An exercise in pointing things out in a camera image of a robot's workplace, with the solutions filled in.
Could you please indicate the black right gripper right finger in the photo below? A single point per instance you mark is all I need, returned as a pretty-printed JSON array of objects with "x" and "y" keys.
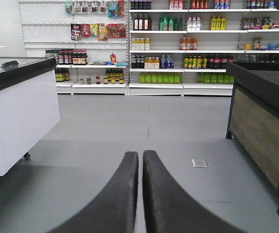
[{"x": 169, "y": 209}]

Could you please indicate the white supermarket shelving unit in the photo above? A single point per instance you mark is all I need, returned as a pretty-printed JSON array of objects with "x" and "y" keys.
[{"x": 149, "y": 47}]

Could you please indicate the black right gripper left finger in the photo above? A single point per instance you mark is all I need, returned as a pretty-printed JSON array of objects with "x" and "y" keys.
[{"x": 113, "y": 210}]

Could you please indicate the white chest freezer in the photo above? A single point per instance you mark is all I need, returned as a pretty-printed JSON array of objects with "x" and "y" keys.
[{"x": 28, "y": 106}]

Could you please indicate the dark wooden display stand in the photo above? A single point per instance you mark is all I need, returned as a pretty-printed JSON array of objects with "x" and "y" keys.
[{"x": 254, "y": 115}]

